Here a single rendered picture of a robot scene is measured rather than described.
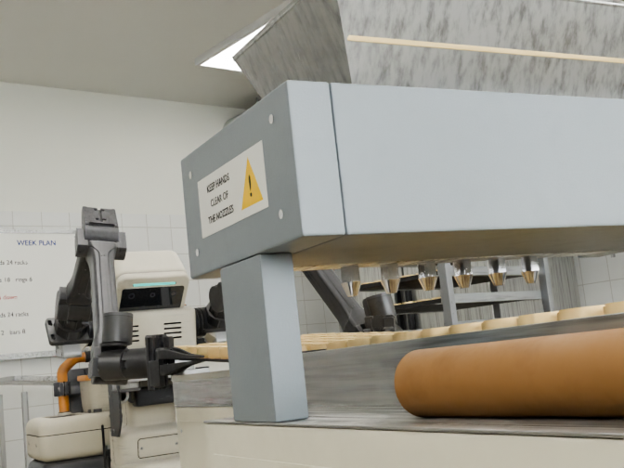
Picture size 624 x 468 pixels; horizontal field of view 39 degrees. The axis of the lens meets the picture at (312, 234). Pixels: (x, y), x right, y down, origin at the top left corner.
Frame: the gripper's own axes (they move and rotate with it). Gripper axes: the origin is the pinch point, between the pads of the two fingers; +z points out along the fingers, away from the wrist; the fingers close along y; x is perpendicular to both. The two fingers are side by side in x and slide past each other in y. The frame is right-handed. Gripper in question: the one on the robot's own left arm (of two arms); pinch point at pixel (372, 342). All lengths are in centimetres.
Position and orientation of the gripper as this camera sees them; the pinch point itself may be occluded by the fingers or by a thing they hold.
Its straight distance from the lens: 183.4
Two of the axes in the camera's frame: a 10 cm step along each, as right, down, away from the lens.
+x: -9.5, 1.2, 2.8
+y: 1.0, 9.9, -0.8
